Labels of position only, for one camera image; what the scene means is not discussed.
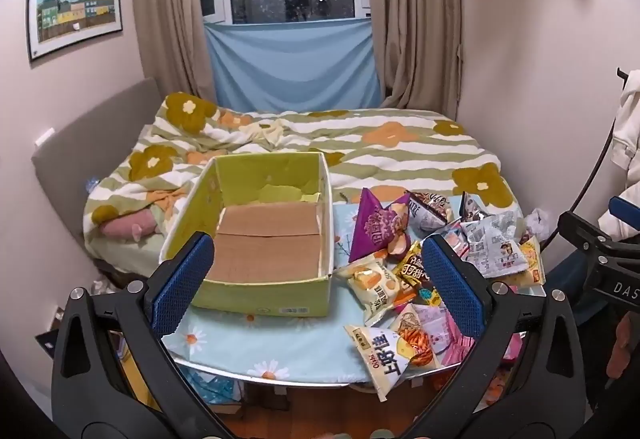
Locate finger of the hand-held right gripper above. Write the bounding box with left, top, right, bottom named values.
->
left=608, top=196, right=640, bottom=223
left=557, top=211, right=640, bottom=260

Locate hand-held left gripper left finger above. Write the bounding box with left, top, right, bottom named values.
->
left=51, top=231, right=236, bottom=439

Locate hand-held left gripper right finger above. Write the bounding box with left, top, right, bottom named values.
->
left=402, top=233, right=587, bottom=439

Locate yellow chocolate snack packet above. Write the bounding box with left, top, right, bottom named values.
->
left=392, top=241, right=441, bottom=306

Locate light pink snack packet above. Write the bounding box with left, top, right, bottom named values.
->
left=439, top=219, right=471, bottom=262

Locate white printed snack bag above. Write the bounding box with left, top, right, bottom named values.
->
left=460, top=212, right=528, bottom=278

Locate orange stick snack bag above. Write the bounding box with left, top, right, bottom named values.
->
left=392, top=304, right=436, bottom=367

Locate green cardboard box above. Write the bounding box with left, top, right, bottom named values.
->
left=159, top=152, right=335, bottom=318

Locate black and white snack bag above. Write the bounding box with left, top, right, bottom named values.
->
left=404, top=190, right=456, bottom=235

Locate pale yellow cheese snack bag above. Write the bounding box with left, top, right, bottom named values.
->
left=334, top=255, right=404, bottom=326

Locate small dark snack bag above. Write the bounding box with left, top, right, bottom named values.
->
left=459, top=192, right=490, bottom=223

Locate yellow and white chip bag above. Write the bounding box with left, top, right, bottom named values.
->
left=344, top=325, right=427, bottom=403

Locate purple snack bag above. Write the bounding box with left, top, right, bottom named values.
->
left=348, top=188, right=412, bottom=263

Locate person's right hand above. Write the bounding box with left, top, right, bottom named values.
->
left=615, top=311, right=640, bottom=370

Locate crumpled white plastic wrapper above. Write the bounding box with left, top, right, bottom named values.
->
left=522, top=208, right=553, bottom=240

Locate dark blue cloth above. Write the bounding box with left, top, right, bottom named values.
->
left=542, top=249, right=601, bottom=322

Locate black curved hoop stand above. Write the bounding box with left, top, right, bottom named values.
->
left=542, top=68, right=628, bottom=252

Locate white garment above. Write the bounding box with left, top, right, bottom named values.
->
left=597, top=69, right=640, bottom=236

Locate light blue floral tablecloth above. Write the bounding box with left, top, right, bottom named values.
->
left=160, top=202, right=548, bottom=387

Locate pink pillow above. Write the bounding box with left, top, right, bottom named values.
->
left=97, top=209, right=167, bottom=241

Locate striped floral blanket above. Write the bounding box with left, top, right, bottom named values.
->
left=82, top=92, right=523, bottom=265

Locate dark floor item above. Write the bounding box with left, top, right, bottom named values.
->
left=34, top=328, right=64, bottom=356

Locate grey bed headboard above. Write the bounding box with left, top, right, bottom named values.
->
left=31, top=78, right=162, bottom=240

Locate light blue hanging cloth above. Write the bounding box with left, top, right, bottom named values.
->
left=202, top=16, right=384, bottom=113

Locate beige curtain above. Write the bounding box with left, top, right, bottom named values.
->
left=130, top=0, right=219, bottom=103
left=365, top=0, right=464, bottom=113

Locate framed houses picture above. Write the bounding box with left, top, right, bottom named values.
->
left=27, top=0, right=124, bottom=63

